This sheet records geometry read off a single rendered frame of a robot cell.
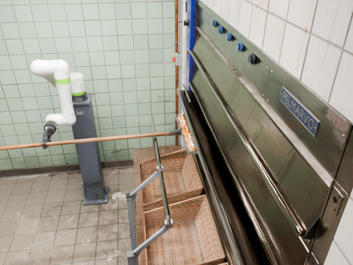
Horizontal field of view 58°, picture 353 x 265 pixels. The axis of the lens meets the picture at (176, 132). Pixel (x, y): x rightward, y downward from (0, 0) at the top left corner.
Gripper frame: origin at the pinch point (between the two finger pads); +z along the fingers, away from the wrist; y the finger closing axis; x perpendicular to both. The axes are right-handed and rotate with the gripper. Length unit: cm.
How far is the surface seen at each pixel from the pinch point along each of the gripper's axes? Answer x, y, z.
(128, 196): -57, 24, 40
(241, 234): -104, -22, 119
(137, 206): -63, 61, 12
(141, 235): -63, 61, 42
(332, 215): -113, -66, 152
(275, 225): -114, -35, 128
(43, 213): 36, 120, -54
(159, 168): -79, 1, 40
